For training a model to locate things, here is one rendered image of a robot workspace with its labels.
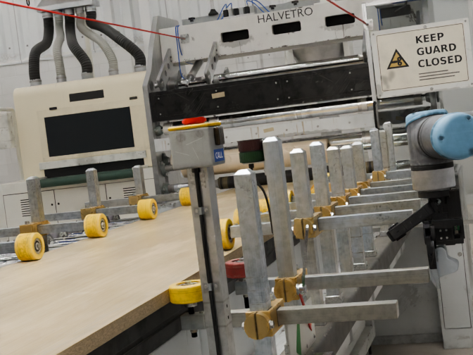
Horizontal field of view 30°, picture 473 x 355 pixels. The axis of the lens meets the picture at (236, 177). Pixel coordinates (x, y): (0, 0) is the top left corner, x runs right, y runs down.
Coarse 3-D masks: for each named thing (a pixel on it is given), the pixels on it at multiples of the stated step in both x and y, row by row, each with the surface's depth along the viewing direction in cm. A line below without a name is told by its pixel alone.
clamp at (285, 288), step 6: (300, 270) 200; (306, 270) 202; (294, 276) 193; (300, 276) 195; (276, 282) 193; (282, 282) 191; (288, 282) 191; (294, 282) 192; (300, 282) 195; (276, 288) 191; (282, 288) 191; (288, 288) 191; (294, 288) 190; (276, 294) 192; (282, 294) 191; (288, 294) 191; (294, 294) 190; (288, 300) 191
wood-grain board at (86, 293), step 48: (96, 240) 290; (144, 240) 273; (192, 240) 257; (240, 240) 244; (0, 288) 208; (48, 288) 199; (96, 288) 191; (144, 288) 183; (0, 336) 152; (48, 336) 147; (96, 336) 147
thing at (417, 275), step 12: (312, 276) 197; (324, 276) 195; (336, 276) 195; (348, 276) 194; (360, 276) 193; (372, 276) 192; (384, 276) 192; (396, 276) 191; (408, 276) 190; (420, 276) 190; (240, 288) 201; (312, 288) 196; (324, 288) 196; (336, 288) 195
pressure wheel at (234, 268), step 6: (228, 264) 200; (234, 264) 198; (240, 264) 198; (228, 270) 200; (234, 270) 199; (240, 270) 198; (228, 276) 200; (234, 276) 199; (240, 276) 198; (246, 300) 202; (246, 306) 202
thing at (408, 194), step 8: (392, 192) 267; (400, 192) 264; (408, 192) 263; (416, 192) 262; (312, 200) 274; (352, 200) 268; (360, 200) 267; (368, 200) 267; (376, 200) 266; (384, 200) 265; (392, 200) 265; (424, 200) 262
